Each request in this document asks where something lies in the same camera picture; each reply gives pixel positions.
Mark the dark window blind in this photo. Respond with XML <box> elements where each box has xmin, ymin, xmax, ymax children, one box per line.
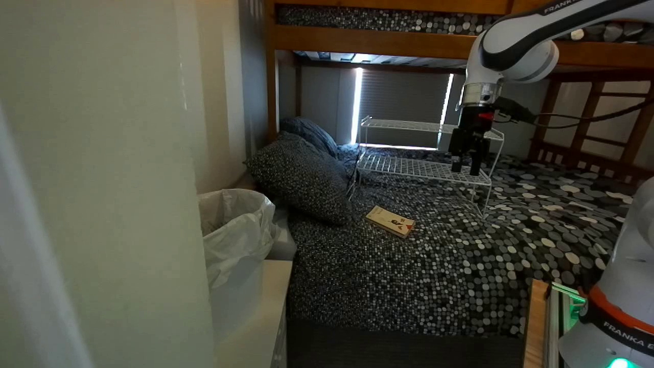
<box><xmin>300</xmin><ymin>65</ymin><xmax>462</xmax><ymax>145</ymax></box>

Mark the wooden bunk bed frame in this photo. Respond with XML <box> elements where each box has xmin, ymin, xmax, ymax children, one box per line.
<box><xmin>263</xmin><ymin>0</ymin><xmax>654</xmax><ymax>183</ymax></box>

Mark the small wooden box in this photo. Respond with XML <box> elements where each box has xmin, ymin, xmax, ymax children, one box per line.
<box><xmin>366</xmin><ymin>206</ymin><xmax>414</xmax><ymax>236</ymax></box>

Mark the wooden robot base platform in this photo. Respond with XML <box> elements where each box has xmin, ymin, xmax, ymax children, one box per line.
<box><xmin>522</xmin><ymin>276</ymin><xmax>589</xmax><ymax>368</ymax></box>

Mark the blue crumpled blanket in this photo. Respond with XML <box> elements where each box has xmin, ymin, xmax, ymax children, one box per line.
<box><xmin>280</xmin><ymin>117</ymin><xmax>362</xmax><ymax>165</ymax></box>

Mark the black dotted bed cover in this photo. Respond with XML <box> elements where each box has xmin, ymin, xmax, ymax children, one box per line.
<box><xmin>289</xmin><ymin>157</ymin><xmax>634</xmax><ymax>334</ymax></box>

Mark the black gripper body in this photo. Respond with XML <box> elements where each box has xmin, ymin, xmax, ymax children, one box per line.
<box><xmin>449</xmin><ymin>104</ymin><xmax>495</xmax><ymax>165</ymax></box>

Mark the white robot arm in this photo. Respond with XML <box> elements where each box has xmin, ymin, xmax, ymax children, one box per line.
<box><xmin>449</xmin><ymin>0</ymin><xmax>654</xmax><ymax>368</ymax></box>

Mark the dark speckled pillow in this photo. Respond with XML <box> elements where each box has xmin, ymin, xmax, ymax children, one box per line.
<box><xmin>246</xmin><ymin>133</ymin><xmax>354</xmax><ymax>225</ymax></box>

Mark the white trash bin with bag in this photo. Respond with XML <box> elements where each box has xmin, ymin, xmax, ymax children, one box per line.
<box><xmin>199</xmin><ymin>188</ymin><xmax>296</xmax><ymax>337</ymax></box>

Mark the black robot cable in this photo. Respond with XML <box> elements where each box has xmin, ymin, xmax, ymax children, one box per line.
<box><xmin>495</xmin><ymin>96</ymin><xmax>654</xmax><ymax>131</ymax></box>

